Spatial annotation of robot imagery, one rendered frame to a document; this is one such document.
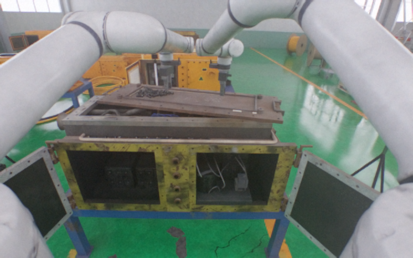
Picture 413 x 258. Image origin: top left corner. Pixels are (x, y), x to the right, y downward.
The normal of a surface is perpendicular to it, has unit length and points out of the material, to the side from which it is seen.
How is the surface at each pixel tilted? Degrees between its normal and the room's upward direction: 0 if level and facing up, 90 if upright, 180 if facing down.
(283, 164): 90
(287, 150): 90
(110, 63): 90
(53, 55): 46
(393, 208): 17
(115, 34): 88
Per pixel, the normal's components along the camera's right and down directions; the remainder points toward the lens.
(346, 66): -0.97, 0.11
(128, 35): 0.22, 0.55
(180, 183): 0.01, 0.47
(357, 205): -0.86, 0.22
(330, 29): -0.90, -0.06
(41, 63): 0.66, -0.45
